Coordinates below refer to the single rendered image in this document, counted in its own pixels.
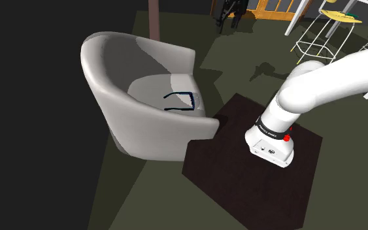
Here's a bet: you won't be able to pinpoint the yellow stool with white wire legs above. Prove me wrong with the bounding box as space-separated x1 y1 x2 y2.
290 0 363 65

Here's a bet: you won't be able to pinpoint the wooden glazed door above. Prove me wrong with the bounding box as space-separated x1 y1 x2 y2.
210 0 303 22

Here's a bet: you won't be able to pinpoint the dark robot stand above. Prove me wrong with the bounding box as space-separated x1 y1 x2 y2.
181 92 324 230

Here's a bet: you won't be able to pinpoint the brown wooden post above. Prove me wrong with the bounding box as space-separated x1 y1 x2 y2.
148 0 161 42

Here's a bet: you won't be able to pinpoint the black eyeglasses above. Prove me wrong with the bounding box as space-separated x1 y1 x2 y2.
163 91 197 112

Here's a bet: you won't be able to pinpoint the grey tub armchair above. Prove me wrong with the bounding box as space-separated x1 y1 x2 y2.
80 31 220 162

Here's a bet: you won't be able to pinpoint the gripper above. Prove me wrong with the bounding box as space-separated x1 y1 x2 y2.
216 0 248 35

